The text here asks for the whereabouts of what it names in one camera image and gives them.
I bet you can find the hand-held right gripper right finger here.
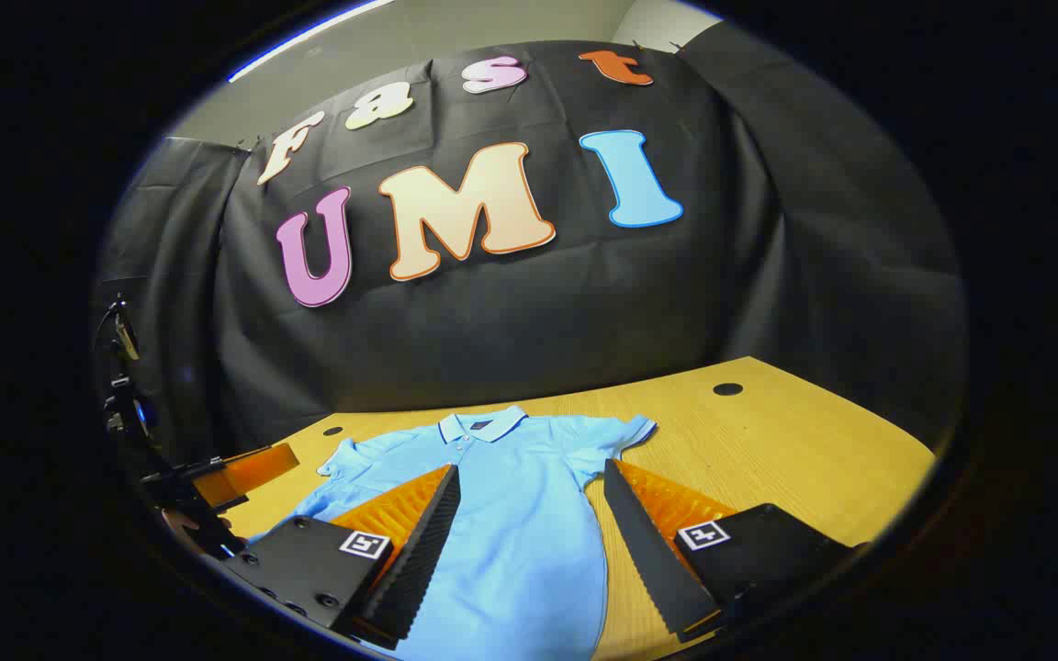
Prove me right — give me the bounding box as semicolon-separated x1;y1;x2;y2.
602;457;870;644

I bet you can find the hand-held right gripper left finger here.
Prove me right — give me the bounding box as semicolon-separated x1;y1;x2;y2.
221;464;463;651

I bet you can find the light blue polo T-shirt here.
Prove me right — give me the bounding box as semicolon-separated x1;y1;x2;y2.
249;406;658;661

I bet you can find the black backdrop cloth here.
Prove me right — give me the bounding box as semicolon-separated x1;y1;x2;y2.
93;18;967;460

